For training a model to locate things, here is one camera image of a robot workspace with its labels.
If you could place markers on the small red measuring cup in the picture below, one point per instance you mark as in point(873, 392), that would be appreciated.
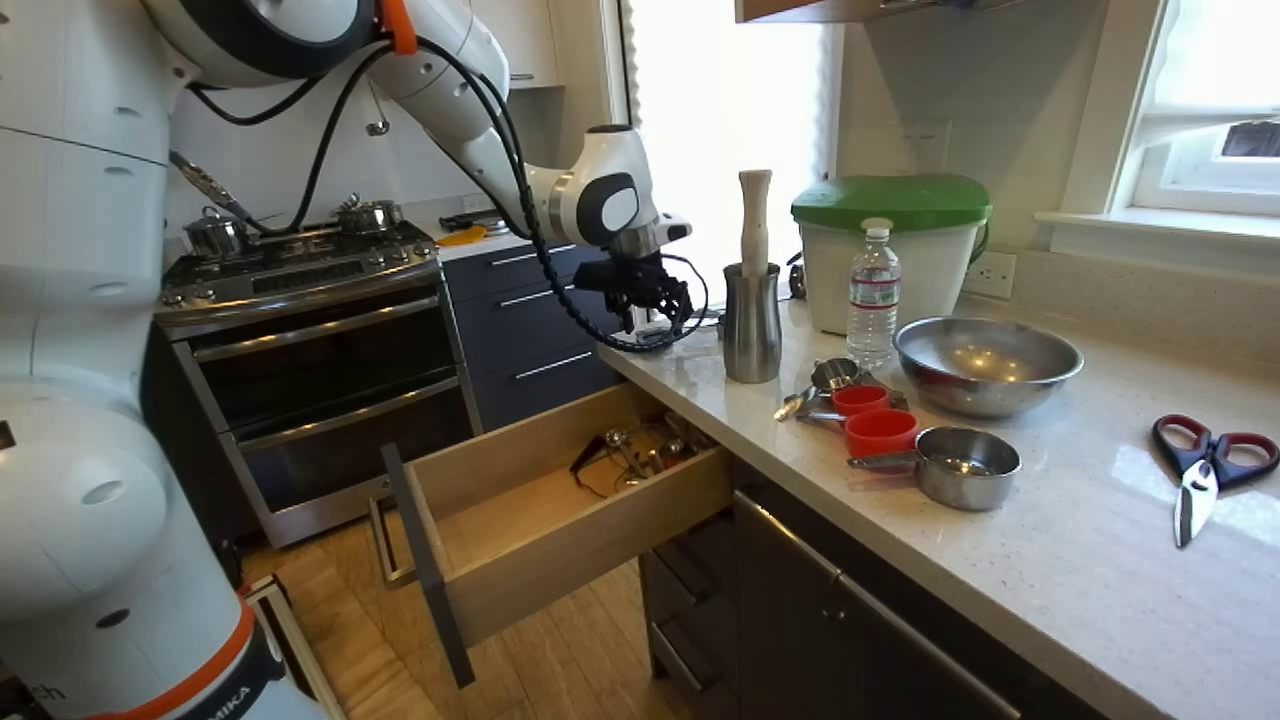
point(860, 399)

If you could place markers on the steel measuring spoon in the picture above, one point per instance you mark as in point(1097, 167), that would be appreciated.
point(792, 404)

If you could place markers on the steel mixing bowl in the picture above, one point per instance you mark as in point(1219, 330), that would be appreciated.
point(985, 370)

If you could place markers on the red and black scissors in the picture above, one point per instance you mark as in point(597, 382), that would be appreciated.
point(1205, 470)

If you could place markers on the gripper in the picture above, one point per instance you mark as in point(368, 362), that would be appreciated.
point(652, 280)

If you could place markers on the small oven door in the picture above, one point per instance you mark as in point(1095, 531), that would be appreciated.
point(350, 460)

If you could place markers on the large oven door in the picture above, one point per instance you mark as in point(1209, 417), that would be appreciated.
point(330, 355)

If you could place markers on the steel pot with lid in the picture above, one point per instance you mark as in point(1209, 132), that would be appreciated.
point(215, 236)
point(368, 214)

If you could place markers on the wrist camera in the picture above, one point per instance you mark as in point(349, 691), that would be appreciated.
point(597, 277)

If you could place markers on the yellow object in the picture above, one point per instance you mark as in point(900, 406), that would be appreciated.
point(462, 237)

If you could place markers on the white bin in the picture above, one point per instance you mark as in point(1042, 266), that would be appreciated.
point(920, 275)

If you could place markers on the large steel measuring cup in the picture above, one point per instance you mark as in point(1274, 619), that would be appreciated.
point(965, 475)

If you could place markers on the dark cabinet door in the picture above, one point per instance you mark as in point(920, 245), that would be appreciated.
point(900, 680)
point(785, 630)

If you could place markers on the window with blind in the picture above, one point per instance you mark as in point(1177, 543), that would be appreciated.
point(730, 110)

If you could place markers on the dark blue drawer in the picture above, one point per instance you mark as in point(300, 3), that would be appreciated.
point(540, 395)
point(520, 335)
point(480, 275)

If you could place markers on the open wooden drawer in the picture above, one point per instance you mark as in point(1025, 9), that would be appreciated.
point(560, 530)

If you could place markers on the green bin lid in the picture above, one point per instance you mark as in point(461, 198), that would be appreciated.
point(890, 200)

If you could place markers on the wooden wall cabinet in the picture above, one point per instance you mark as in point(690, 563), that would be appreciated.
point(800, 8)

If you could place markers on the dark lower drawer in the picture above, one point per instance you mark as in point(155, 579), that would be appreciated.
point(695, 565)
point(690, 660)

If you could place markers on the white switch plate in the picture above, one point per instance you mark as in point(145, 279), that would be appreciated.
point(928, 146)

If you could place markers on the large red measuring cup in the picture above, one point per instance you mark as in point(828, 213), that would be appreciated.
point(880, 433)

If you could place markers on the white wall socket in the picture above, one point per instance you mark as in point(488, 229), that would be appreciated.
point(990, 275)

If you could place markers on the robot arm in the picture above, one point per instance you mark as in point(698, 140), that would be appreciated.
point(80, 500)

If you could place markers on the heap of kitchen utensils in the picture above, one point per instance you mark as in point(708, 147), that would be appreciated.
point(640, 455)

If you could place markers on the stainless steel stove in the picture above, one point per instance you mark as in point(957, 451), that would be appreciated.
point(300, 330)

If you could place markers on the white wall cabinet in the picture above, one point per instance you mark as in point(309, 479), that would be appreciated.
point(520, 40)

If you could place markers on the hanging steel ladle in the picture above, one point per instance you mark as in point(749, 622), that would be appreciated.
point(377, 125)

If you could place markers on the white pestle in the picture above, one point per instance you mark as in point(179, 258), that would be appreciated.
point(755, 220)

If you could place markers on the black object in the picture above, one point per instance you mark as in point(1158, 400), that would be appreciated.
point(470, 220)

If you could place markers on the clear water bottle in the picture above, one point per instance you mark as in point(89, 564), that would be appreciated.
point(873, 300)

